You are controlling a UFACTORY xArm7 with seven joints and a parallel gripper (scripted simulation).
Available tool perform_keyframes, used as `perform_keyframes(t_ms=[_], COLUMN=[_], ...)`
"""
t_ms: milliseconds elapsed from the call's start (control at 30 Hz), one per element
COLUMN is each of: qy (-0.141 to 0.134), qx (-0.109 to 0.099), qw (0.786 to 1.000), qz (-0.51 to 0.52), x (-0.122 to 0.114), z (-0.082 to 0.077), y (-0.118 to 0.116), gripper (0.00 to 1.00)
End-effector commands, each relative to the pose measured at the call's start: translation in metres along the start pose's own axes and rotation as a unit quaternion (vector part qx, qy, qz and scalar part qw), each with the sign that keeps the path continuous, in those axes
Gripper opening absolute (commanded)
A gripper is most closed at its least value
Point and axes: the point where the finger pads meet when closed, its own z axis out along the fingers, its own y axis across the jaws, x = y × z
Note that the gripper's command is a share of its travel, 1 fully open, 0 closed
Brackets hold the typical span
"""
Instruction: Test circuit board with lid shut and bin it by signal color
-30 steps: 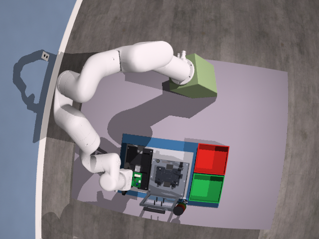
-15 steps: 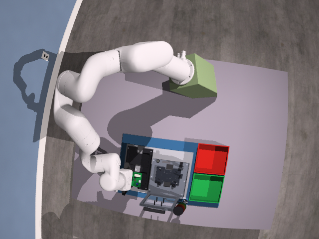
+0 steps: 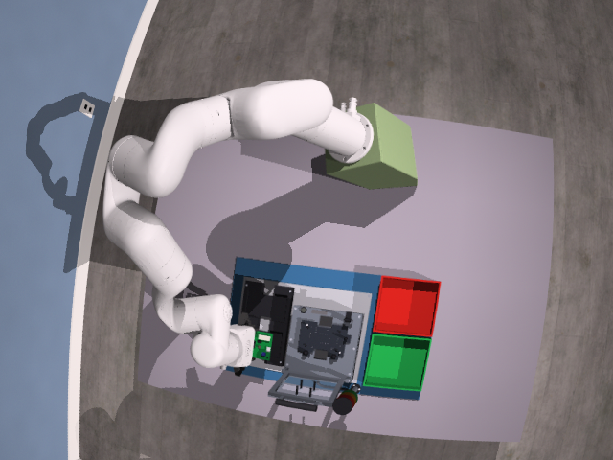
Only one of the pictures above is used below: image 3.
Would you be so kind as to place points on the red open-top bin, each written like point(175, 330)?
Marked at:
point(406, 306)

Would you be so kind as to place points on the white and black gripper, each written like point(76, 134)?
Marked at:
point(247, 335)

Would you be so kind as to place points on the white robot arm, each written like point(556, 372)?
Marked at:
point(155, 169)

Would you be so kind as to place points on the green bin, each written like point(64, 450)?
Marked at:
point(397, 362)

